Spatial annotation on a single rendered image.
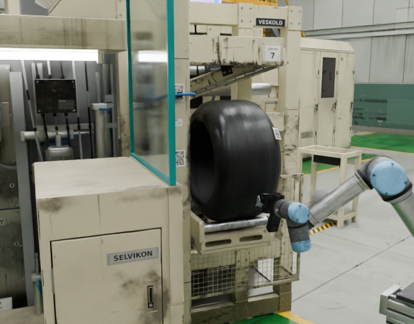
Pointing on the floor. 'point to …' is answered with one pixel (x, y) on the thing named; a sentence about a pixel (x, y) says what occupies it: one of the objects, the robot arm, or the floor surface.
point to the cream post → (184, 137)
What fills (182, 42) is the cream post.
